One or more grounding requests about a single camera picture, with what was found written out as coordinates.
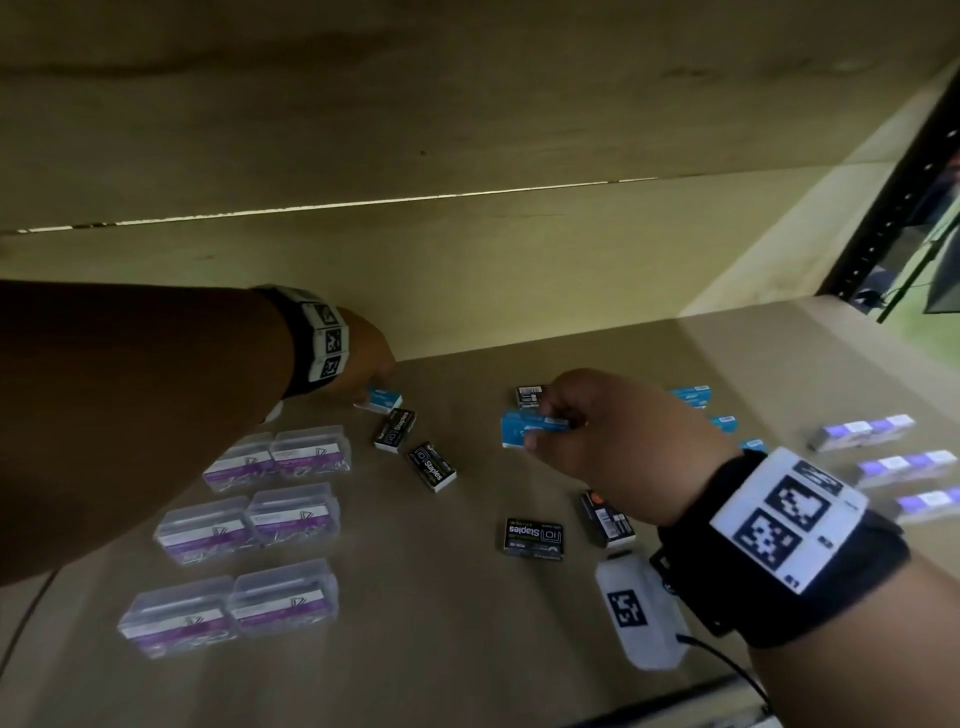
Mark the person's left forearm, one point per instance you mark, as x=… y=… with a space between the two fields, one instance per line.
x=127 y=420

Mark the person's left fingers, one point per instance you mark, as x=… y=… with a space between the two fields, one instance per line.
x=375 y=379

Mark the black wristband with markers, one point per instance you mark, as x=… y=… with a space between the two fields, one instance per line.
x=787 y=547
x=319 y=337

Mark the black staple box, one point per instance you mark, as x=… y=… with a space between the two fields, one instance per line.
x=395 y=429
x=527 y=397
x=534 y=538
x=609 y=520
x=433 y=466

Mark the black left wristband with markers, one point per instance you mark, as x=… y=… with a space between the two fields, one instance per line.
x=319 y=337

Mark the person's right hand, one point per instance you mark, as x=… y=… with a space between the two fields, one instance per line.
x=630 y=442

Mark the white purple long box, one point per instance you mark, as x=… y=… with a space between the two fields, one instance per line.
x=862 y=433
x=907 y=468
x=926 y=505

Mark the white wrist device with marker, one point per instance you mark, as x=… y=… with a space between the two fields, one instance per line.
x=637 y=611

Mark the blue staple box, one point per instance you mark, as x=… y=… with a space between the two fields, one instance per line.
x=517 y=433
x=694 y=395
x=381 y=401
x=725 y=423
x=754 y=447

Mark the black right wristband with markers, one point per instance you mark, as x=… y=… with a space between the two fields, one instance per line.
x=787 y=547

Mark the person's right forearm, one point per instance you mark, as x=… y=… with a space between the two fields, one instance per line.
x=870 y=652

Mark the black shelf edge rail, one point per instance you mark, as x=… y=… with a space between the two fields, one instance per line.
x=675 y=705

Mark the black perforated shelf post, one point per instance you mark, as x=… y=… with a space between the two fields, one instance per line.
x=889 y=202

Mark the person's left hand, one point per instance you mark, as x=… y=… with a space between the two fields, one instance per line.
x=364 y=349

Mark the group of clear clip boxes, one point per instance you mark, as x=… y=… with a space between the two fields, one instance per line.
x=247 y=525

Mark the person's right thumb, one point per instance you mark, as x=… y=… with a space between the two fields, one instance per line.
x=541 y=441

